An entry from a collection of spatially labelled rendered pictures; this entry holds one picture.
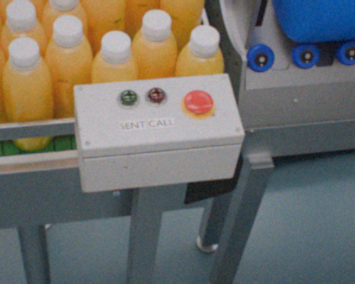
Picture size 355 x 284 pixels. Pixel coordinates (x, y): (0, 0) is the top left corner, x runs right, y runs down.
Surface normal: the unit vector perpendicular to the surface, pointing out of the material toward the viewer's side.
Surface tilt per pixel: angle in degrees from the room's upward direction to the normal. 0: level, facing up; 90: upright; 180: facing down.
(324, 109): 70
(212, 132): 0
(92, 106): 0
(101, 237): 0
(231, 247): 90
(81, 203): 90
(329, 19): 94
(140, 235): 90
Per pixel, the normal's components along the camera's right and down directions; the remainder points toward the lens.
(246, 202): 0.18, 0.81
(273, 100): 0.19, 0.57
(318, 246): 0.09, -0.58
